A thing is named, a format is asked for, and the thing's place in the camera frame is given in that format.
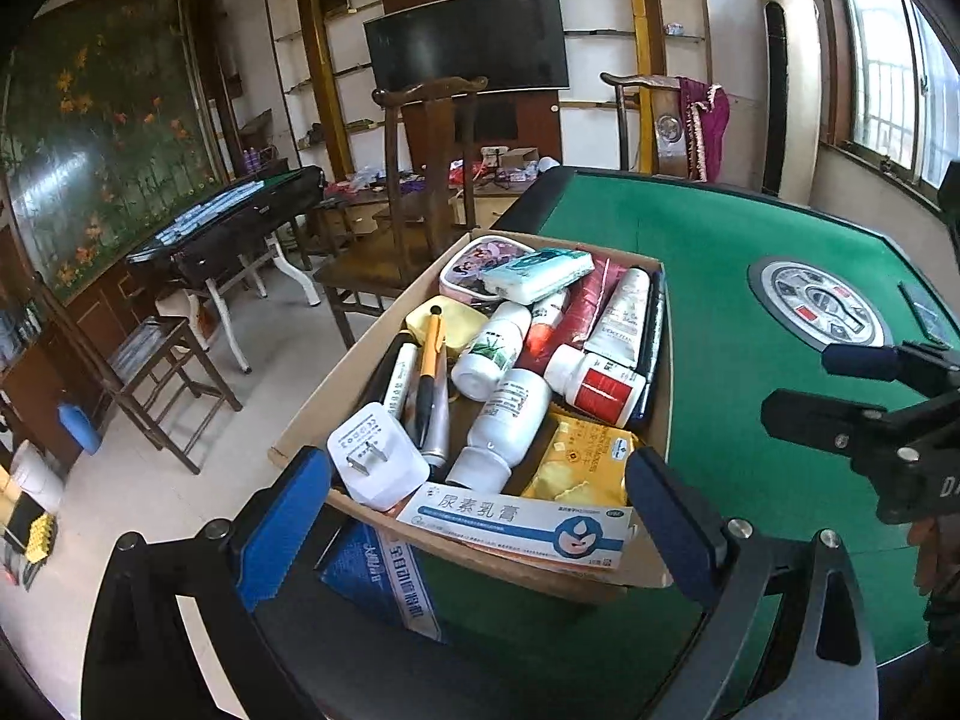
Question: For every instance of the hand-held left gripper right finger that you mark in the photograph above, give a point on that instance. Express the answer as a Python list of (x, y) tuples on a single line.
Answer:
[(671, 521)]

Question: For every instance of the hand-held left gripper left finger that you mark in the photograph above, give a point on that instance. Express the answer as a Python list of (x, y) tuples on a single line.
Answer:
[(289, 517)]

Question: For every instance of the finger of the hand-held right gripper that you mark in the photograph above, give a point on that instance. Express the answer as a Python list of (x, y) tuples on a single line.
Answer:
[(825, 420), (870, 361)]

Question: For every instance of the white square box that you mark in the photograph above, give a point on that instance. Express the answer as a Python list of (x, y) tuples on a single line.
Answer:
[(375, 457)]

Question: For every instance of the gold foil packet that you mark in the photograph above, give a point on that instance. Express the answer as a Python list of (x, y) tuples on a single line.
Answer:
[(581, 465)]

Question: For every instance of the cardboard box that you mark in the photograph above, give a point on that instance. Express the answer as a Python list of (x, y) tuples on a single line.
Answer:
[(337, 390)]

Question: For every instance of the white bottle red label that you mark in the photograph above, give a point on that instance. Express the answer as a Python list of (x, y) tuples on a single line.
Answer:
[(600, 390)]

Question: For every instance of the white blue ointment box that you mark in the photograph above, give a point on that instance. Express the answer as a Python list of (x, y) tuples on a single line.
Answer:
[(517, 525)]

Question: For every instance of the orange-capped black marker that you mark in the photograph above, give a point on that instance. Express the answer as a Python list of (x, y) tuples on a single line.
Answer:
[(379, 379)]

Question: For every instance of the plain white bottle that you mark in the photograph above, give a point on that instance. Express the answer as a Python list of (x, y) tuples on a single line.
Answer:
[(506, 420)]

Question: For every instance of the white hand cream tube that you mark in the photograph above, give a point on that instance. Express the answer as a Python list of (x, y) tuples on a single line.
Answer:
[(621, 315)]

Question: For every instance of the orange black pen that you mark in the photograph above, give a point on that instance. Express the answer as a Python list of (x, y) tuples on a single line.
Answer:
[(431, 360)]

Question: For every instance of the red zip pouch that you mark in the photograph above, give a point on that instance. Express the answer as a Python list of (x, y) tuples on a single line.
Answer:
[(589, 300)]

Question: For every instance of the white bottle green label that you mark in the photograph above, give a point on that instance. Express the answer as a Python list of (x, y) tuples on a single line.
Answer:
[(487, 352)]

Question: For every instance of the pale yellow case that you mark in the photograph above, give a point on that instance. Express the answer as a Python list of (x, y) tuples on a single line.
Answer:
[(461, 319)]

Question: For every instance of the teal tissue pack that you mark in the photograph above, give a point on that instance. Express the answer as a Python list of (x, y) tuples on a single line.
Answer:
[(536, 276)]

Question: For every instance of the pink printed lidded case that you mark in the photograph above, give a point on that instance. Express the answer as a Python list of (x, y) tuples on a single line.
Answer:
[(472, 266)]

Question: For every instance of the person's right hand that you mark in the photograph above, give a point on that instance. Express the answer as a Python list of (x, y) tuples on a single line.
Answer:
[(928, 559)]

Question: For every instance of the black phone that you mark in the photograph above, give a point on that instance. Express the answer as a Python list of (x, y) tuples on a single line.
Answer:
[(926, 311)]

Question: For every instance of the round table control panel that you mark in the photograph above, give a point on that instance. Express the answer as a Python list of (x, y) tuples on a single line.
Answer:
[(821, 304)]

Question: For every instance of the wooden stool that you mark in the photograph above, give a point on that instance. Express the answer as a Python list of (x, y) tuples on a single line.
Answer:
[(142, 360)]

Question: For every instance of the yellow black block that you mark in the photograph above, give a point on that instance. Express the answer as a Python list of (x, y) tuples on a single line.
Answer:
[(41, 538)]

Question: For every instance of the standing air conditioner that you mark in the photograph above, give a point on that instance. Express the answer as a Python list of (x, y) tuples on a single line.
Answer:
[(791, 90)]

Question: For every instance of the purple fringed cloth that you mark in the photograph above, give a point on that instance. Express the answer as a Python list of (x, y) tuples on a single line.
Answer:
[(709, 124)]

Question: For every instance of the window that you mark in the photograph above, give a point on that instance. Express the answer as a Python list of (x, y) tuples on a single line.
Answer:
[(892, 67)]

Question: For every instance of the black mahjong table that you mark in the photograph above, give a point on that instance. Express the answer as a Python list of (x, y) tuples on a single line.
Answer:
[(247, 225)]

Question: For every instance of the low wooden television cabinet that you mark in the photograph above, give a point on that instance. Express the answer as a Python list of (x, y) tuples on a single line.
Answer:
[(352, 210)]

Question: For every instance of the row of mahjong tiles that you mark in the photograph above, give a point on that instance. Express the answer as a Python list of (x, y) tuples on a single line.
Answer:
[(202, 214)]

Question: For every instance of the wooden chair carved back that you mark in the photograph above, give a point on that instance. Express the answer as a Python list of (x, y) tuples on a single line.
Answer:
[(645, 127)]

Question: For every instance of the dark wooden chair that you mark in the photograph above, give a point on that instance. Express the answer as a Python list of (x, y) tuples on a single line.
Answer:
[(420, 187)]

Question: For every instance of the black television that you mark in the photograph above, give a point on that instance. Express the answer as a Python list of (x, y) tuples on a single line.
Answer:
[(465, 41)]

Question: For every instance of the flower wall mural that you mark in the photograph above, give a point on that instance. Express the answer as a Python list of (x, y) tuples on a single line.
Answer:
[(97, 157)]

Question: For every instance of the black wall panel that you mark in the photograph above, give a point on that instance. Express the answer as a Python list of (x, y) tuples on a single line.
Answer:
[(495, 121)]

